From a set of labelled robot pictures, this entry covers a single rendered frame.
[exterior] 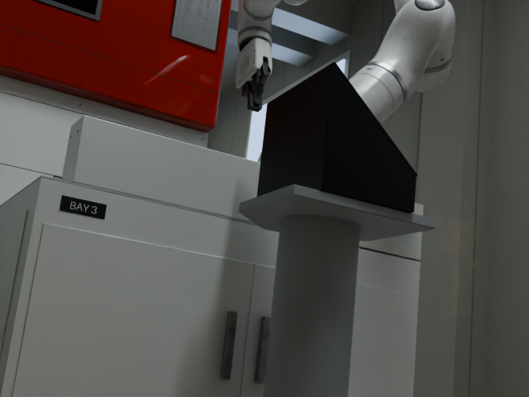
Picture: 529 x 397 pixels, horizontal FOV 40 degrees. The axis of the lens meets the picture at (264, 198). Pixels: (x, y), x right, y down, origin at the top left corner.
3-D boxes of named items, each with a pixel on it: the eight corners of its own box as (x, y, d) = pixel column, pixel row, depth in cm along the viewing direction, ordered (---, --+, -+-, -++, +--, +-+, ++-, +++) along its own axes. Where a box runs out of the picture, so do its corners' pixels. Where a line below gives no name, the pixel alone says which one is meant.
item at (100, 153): (58, 189, 149) (69, 125, 153) (284, 239, 176) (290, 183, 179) (71, 181, 141) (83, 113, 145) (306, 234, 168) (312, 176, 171)
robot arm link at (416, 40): (402, 120, 160) (460, 63, 171) (406, 51, 146) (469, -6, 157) (358, 99, 166) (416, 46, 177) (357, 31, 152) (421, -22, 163)
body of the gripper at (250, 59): (231, 50, 180) (230, 89, 176) (252, 28, 172) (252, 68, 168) (257, 59, 184) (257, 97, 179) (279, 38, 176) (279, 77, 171)
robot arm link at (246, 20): (276, 27, 175) (267, 49, 183) (275, -17, 181) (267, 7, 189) (242, 22, 173) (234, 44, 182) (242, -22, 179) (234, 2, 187)
